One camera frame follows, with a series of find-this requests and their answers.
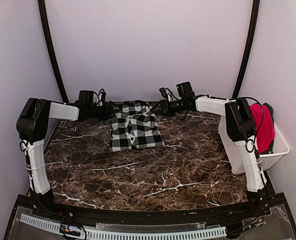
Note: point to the black front rail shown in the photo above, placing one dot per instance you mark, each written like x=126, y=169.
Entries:
x=223, y=215

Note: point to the right black frame post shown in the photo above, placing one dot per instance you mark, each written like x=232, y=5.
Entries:
x=247, y=48

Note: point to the black white checkered shirt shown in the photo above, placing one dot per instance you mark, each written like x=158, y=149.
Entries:
x=134, y=127

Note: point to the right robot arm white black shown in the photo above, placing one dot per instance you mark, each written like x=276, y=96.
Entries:
x=241, y=130

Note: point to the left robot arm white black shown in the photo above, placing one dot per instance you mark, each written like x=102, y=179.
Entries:
x=32, y=127

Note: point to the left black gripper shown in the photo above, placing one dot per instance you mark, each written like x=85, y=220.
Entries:
x=108, y=112

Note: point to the left black frame post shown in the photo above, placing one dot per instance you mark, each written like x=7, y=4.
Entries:
x=51, y=50

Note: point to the white slotted cable duct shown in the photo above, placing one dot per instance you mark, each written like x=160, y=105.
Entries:
x=90, y=233

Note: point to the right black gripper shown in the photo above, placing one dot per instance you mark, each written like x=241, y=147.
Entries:
x=164, y=104

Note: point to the white plastic laundry bin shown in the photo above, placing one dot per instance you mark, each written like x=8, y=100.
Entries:
x=240, y=159

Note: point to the red garment in bin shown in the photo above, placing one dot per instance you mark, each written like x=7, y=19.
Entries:
x=265, y=127

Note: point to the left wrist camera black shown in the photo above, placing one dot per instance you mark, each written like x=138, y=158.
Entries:
x=90, y=97

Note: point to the black frame post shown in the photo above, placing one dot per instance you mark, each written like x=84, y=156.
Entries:
x=247, y=48
x=51, y=50

